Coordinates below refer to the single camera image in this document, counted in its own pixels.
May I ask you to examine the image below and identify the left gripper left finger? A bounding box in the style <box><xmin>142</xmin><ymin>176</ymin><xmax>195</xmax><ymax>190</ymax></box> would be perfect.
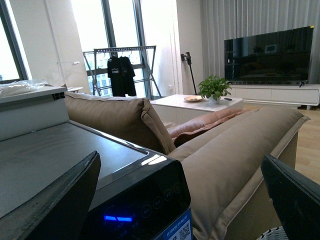
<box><xmin>0</xmin><ymin>151</ymin><xmax>101</xmax><ymax>240</ymax></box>

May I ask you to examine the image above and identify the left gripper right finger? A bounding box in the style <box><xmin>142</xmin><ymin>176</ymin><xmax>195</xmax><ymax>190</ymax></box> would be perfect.
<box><xmin>260</xmin><ymin>154</ymin><xmax>320</xmax><ymax>240</ymax></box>

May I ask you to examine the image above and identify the grey front-load washing machine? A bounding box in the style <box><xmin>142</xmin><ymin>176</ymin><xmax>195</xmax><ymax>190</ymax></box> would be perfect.
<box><xmin>0</xmin><ymin>122</ymin><xmax>191</xmax><ymax>240</ymax></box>

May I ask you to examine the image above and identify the grey clothes drying rack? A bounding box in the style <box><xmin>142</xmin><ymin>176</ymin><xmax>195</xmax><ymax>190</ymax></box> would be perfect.
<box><xmin>82</xmin><ymin>45</ymin><xmax>163</xmax><ymax>100</ymax></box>

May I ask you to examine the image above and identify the white woven laundry basket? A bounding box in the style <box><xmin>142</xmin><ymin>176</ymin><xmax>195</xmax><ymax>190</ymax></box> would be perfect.
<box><xmin>257</xmin><ymin>226</ymin><xmax>289</xmax><ymax>240</ymax></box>

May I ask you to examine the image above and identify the tan leather sofa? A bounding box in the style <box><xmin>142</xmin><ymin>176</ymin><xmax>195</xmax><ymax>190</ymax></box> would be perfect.
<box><xmin>65</xmin><ymin>92</ymin><xmax>309</xmax><ymax>240</ymax></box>

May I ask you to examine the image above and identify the white tv cabinet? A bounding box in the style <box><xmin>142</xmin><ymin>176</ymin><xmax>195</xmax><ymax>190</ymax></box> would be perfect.
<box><xmin>231</xmin><ymin>84</ymin><xmax>320</xmax><ymax>110</ymax></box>

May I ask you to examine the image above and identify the white counter shelf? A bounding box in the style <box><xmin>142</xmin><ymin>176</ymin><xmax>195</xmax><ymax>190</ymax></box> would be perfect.
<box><xmin>0</xmin><ymin>86</ymin><xmax>69</xmax><ymax>140</ymax></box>

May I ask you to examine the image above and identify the blue qr code sticker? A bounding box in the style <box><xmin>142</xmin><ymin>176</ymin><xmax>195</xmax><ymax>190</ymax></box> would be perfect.
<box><xmin>157</xmin><ymin>207</ymin><xmax>193</xmax><ymax>240</ymax></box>

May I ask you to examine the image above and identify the brown leather cushion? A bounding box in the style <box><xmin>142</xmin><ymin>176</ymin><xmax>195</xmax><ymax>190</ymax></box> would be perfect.
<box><xmin>163</xmin><ymin>108</ymin><xmax>250</xmax><ymax>148</ymax></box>

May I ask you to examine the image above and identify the clear plastic bag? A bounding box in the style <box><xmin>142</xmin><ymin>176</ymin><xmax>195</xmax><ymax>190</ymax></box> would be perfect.
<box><xmin>0</xmin><ymin>79</ymin><xmax>47</xmax><ymax>98</ymax></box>

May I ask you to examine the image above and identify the green potted plant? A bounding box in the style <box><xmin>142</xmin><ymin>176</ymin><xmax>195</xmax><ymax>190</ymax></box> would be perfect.
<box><xmin>198</xmin><ymin>75</ymin><xmax>232</xmax><ymax>104</ymax></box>

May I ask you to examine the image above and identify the large flat screen television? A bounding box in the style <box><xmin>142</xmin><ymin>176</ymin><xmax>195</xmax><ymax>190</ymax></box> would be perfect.
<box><xmin>224</xmin><ymin>26</ymin><xmax>314</xmax><ymax>85</ymax></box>

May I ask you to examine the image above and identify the wooden plate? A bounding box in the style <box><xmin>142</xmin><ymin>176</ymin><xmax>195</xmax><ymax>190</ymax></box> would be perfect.
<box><xmin>184</xmin><ymin>95</ymin><xmax>204</xmax><ymax>103</ymax></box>

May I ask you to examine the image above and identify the white coffee table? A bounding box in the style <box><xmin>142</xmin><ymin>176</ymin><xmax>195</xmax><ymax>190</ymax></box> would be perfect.
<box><xmin>151</xmin><ymin>94</ymin><xmax>244</xmax><ymax>124</ymax></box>

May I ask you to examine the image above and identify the black hanging t-shirt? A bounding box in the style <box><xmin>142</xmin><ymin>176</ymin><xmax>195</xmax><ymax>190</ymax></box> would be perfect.
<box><xmin>107</xmin><ymin>56</ymin><xmax>137</xmax><ymax>97</ymax></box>

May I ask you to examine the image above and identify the white sheer curtain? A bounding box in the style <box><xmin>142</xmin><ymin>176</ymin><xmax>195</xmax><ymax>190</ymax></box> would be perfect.
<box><xmin>200</xmin><ymin>0</ymin><xmax>320</xmax><ymax>84</ymax></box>

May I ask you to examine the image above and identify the cordless stick vacuum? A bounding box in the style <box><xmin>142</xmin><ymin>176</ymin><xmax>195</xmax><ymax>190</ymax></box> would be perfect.
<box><xmin>180</xmin><ymin>52</ymin><xmax>197</xmax><ymax>95</ymax></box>

